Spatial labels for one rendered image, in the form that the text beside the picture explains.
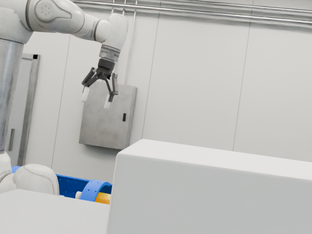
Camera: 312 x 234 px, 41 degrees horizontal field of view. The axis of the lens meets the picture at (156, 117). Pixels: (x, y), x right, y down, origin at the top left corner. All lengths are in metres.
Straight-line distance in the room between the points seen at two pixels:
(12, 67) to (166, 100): 3.95
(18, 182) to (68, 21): 0.53
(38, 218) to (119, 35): 1.58
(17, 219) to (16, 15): 1.12
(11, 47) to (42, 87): 4.33
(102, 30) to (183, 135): 3.47
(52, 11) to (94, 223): 1.04
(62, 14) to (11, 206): 1.02
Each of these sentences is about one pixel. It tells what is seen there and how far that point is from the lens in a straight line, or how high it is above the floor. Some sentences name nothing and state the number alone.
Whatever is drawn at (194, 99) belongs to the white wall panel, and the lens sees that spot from 5.23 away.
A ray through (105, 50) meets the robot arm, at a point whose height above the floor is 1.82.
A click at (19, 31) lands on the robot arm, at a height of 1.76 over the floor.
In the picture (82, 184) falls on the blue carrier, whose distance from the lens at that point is 2.07.
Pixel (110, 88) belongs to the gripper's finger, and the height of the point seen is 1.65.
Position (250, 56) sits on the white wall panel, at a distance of 5.29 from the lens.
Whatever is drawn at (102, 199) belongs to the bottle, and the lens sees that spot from 1.91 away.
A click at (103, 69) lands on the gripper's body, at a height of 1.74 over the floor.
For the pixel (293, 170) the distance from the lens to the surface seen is 0.16.
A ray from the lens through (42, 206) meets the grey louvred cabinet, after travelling 0.38.
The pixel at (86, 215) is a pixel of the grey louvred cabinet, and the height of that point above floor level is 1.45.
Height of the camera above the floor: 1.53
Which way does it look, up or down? 1 degrees up
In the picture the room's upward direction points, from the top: 8 degrees clockwise
